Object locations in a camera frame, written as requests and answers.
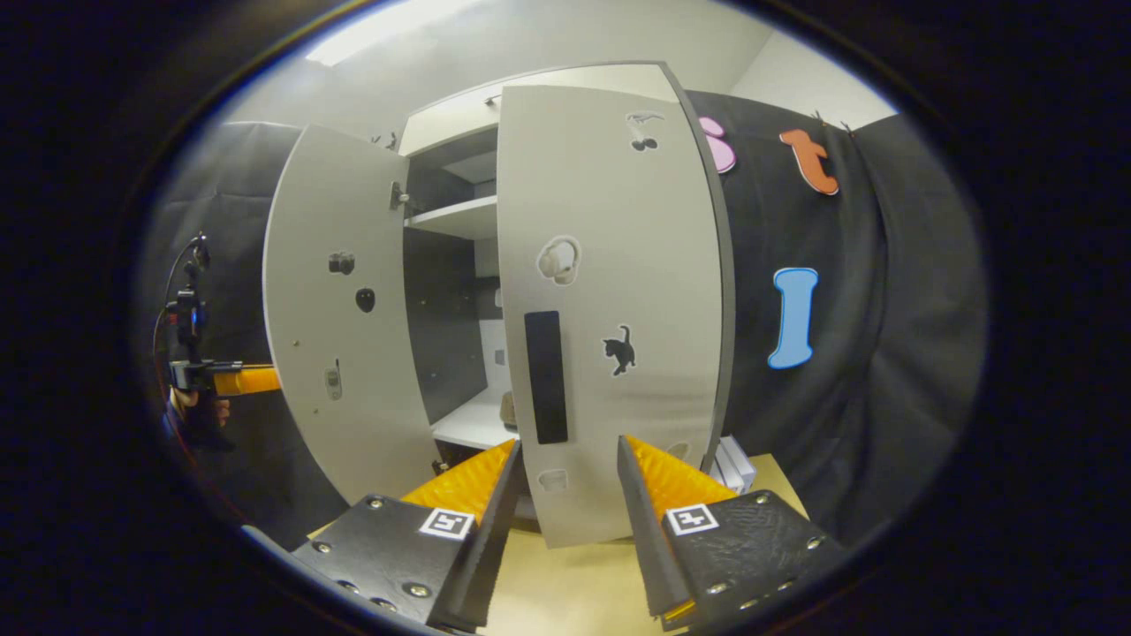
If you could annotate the brown shoe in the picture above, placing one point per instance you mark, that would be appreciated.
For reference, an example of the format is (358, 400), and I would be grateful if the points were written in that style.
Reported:
(508, 411)

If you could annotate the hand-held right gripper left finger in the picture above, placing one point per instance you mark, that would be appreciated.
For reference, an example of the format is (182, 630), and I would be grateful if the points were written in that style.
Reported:
(490, 548)

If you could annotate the white shoe cabinet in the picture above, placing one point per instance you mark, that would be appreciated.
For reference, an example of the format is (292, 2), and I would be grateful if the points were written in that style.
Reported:
(446, 309)

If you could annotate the white cabinet shelf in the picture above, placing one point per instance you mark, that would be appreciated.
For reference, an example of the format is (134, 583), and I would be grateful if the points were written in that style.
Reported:
(473, 424)
(459, 216)

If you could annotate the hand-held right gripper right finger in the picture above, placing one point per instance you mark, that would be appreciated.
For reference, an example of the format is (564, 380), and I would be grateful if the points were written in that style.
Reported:
(645, 548)

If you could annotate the white shoe cabinet door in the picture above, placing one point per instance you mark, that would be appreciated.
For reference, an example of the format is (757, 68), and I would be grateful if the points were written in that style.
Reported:
(353, 221)
(618, 265)

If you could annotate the white grey box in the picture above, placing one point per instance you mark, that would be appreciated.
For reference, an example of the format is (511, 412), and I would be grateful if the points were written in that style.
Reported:
(733, 464)

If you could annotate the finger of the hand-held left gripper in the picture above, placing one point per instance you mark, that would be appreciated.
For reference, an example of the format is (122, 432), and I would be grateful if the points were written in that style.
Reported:
(247, 380)

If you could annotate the metal door hinge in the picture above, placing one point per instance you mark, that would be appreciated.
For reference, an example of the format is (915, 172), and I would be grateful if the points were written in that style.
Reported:
(399, 196)

